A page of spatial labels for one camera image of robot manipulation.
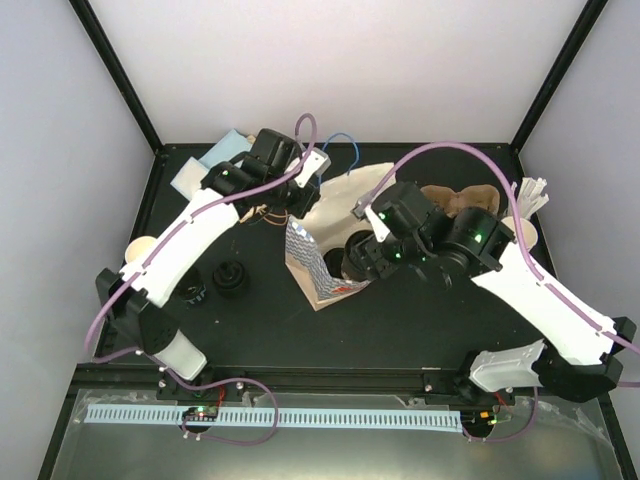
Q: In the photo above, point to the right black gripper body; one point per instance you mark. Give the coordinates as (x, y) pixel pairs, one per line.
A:
(370, 258)

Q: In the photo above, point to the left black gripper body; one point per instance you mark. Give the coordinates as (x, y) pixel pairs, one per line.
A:
(298, 208)

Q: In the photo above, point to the checkered pastry paper bag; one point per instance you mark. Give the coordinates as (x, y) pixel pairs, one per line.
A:
(326, 227)

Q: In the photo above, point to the paper cup stack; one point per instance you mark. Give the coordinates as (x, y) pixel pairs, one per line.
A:
(529, 231)
(137, 251)

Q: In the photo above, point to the black printed coffee cup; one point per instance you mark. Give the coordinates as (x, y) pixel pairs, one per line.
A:
(333, 259)

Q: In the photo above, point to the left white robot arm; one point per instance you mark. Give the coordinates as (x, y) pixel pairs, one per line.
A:
(137, 293)

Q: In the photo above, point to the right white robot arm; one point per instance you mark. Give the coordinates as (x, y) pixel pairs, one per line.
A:
(575, 359)

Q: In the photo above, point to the white napkin pack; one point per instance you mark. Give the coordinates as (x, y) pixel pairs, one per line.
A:
(188, 179)

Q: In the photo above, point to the brown kraft paper bag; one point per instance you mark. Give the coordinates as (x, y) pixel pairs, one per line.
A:
(260, 217)

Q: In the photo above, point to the light blue paper bag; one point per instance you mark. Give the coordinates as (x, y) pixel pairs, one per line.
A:
(231, 144)

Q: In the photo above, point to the brown pulp cup carrier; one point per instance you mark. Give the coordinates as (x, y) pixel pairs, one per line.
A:
(484, 196)

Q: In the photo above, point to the glass of wrapped straws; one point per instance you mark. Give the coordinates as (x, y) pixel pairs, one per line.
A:
(530, 196)

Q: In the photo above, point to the right circuit board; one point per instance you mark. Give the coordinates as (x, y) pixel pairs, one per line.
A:
(484, 418)

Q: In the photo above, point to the circuit board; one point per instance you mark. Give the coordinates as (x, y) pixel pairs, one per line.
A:
(484, 418)
(201, 413)

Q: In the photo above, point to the left circuit board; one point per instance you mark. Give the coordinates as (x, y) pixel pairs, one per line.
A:
(201, 413)

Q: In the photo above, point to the blue slotted cable duct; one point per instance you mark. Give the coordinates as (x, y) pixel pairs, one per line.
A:
(323, 418)

